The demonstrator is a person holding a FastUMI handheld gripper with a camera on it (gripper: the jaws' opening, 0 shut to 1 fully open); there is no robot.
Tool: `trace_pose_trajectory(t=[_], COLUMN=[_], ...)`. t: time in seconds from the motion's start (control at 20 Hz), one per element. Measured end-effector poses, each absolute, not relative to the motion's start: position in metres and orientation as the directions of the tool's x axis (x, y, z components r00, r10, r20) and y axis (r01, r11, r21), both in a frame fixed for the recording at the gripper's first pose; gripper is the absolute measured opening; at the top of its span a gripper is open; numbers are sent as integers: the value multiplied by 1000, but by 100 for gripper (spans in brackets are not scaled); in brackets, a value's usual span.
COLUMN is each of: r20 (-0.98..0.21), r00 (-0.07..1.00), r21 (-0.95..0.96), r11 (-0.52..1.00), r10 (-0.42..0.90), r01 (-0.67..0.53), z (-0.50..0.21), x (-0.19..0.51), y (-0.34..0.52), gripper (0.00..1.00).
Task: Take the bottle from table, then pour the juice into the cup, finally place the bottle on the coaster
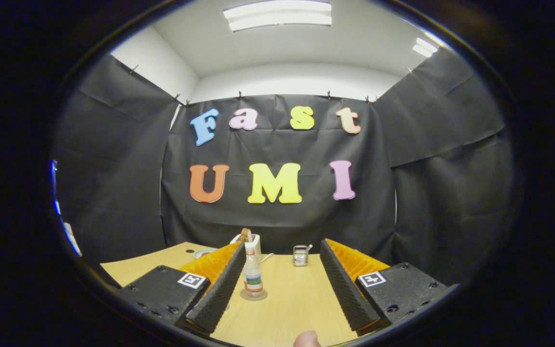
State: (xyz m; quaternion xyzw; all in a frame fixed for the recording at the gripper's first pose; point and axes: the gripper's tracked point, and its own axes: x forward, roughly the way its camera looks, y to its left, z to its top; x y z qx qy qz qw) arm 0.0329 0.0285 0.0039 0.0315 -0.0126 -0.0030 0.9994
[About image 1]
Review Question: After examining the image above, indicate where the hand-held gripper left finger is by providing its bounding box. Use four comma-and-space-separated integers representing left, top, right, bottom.
116, 241, 247, 336

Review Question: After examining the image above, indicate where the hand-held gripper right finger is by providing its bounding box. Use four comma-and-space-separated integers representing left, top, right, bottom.
320, 239, 459, 337

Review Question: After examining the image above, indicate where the clear plastic juice bottle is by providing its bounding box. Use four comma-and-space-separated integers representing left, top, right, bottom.
242, 248, 264, 297

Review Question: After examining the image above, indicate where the round brown coaster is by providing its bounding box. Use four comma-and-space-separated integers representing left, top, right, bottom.
240, 288, 268, 302

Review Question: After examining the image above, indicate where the wooden table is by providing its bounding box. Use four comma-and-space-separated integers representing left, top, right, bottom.
100, 242, 389, 347

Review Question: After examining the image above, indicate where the small metal rack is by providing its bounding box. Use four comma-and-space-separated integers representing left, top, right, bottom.
293, 244, 313, 267

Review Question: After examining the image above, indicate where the white toaster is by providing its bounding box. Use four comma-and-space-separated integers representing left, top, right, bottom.
230, 233, 262, 263

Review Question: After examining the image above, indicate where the small ceiling light panel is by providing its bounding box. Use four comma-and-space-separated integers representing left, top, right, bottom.
412, 38, 438, 58

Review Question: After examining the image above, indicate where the large ceiling light panel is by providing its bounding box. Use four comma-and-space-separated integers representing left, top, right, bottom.
223, 0, 332, 32

